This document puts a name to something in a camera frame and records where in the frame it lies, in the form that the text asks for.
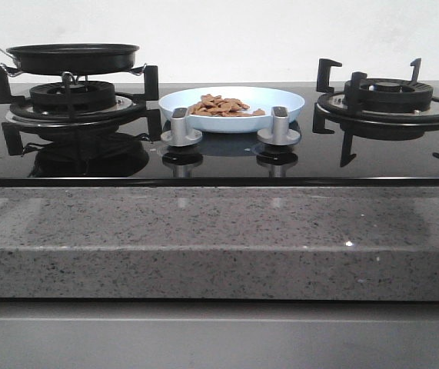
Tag light blue plate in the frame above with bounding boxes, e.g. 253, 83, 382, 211
158, 86, 304, 133

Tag brown meat pieces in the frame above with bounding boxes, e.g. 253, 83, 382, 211
188, 94, 266, 118

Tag grey cabinet front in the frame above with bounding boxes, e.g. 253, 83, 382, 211
0, 301, 439, 368

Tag black burner under pan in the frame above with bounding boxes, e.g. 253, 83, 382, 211
0, 65, 160, 161

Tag silver stove knob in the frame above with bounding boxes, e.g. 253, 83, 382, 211
257, 106, 301, 146
161, 108, 203, 147

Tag black glass cooktop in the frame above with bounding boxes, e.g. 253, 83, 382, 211
0, 82, 439, 187

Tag black frying pan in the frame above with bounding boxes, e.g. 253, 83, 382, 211
3, 43, 139, 76

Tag black burner without pan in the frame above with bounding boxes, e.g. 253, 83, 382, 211
312, 58, 439, 167

